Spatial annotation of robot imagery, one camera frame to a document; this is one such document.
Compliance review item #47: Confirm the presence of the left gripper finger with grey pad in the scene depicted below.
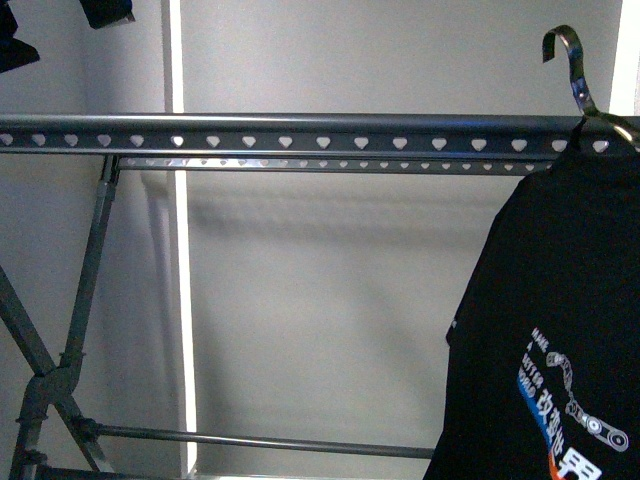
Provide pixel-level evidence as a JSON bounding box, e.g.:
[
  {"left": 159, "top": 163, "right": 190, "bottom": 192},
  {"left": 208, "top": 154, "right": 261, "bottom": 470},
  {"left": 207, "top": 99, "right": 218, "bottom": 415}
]
[{"left": 80, "top": 0, "right": 135, "bottom": 29}]

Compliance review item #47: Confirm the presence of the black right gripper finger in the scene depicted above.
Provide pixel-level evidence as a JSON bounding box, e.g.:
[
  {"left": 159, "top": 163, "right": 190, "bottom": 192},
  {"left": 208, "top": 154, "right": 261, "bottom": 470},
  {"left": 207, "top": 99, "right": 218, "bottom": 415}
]
[{"left": 1, "top": 1, "right": 40, "bottom": 73}]

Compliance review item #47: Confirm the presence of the black printed t-shirt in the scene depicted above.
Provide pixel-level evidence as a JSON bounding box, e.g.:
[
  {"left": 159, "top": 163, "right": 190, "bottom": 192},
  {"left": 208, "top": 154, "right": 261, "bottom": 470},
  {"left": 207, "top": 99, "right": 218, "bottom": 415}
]
[{"left": 426, "top": 147, "right": 639, "bottom": 479}]

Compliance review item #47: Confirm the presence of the grey metal drying rack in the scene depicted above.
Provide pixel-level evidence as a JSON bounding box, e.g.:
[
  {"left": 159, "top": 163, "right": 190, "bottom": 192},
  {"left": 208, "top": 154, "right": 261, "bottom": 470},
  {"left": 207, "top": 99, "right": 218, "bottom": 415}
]
[{"left": 0, "top": 112, "right": 640, "bottom": 480}]

